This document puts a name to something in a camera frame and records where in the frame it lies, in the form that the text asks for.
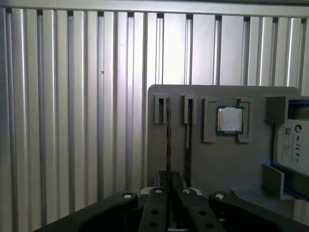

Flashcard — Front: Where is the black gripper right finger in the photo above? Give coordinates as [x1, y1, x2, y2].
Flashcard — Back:
[171, 171, 309, 232]

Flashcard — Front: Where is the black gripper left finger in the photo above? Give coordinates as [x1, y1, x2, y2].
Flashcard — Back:
[33, 170, 170, 232]

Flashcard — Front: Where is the RAM stick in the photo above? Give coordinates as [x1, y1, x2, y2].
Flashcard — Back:
[185, 98, 194, 188]
[166, 96, 173, 191]

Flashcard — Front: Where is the grey parts rack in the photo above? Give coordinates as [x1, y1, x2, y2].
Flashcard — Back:
[147, 84, 301, 201]

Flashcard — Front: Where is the silver CPU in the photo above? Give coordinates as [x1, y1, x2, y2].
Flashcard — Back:
[216, 105, 243, 135]

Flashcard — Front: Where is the silver hard disk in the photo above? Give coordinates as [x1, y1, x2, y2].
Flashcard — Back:
[275, 106, 309, 174]

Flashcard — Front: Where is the blue disk carrier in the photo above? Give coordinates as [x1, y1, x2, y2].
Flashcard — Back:
[264, 99, 309, 198]

